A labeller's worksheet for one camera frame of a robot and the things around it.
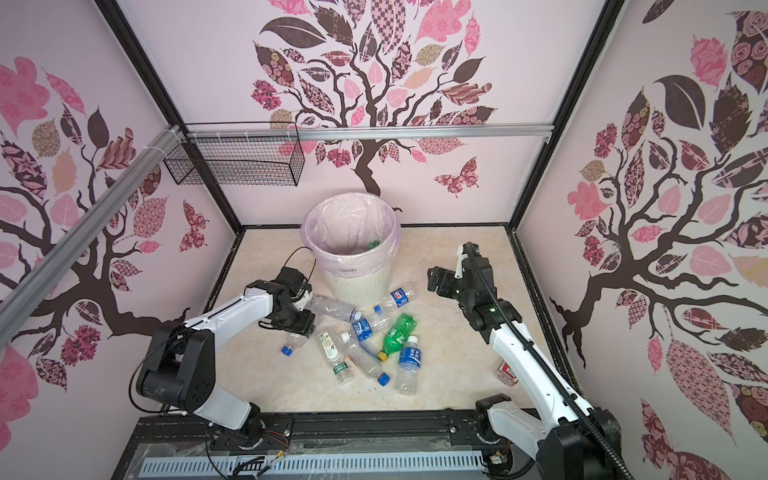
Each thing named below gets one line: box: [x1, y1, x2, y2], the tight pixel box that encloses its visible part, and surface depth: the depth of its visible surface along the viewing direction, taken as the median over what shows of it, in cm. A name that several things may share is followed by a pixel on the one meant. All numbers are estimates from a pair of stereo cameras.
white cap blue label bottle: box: [395, 335, 423, 395], surface depth 83 cm
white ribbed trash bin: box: [323, 269, 392, 307], surface depth 91 cm
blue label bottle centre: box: [352, 318, 373, 354], surface depth 88 cm
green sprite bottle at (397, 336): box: [378, 313, 417, 363], surface depth 87 cm
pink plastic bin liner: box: [299, 192, 402, 277], surface depth 92 cm
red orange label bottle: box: [497, 360, 519, 387], surface depth 80 cm
